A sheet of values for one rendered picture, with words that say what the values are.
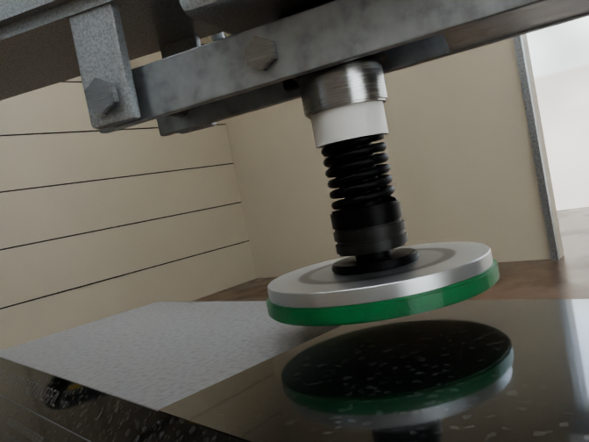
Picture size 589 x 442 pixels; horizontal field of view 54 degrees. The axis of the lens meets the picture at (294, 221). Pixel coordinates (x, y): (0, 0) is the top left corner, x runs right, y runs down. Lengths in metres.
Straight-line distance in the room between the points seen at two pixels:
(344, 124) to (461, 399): 0.26
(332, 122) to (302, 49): 0.07
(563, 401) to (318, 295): 0.20
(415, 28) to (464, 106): 5.10
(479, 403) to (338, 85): 0.29
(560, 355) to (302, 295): 0.20
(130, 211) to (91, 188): 0.48
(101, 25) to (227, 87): 0.13
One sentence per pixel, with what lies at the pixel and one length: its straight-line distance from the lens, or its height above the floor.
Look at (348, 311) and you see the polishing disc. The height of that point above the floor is 0.91.
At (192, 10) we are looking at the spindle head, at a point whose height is 1.17.
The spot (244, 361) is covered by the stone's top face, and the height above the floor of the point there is 0.87.
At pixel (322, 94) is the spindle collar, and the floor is 1.09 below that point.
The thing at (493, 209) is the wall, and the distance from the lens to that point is 5.56.
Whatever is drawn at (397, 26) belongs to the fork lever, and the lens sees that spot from 0.50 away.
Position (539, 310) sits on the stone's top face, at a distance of 0.54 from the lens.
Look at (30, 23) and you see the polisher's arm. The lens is 0.63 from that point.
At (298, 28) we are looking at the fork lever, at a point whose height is 1.15.
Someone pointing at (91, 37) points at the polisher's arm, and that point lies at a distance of 0.59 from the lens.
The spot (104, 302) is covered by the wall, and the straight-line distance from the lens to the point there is 6.09.
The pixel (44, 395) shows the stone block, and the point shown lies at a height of 0.85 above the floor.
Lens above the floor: 1.01
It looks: 3 degrees down
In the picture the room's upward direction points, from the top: 11 degrees counter-clockwise
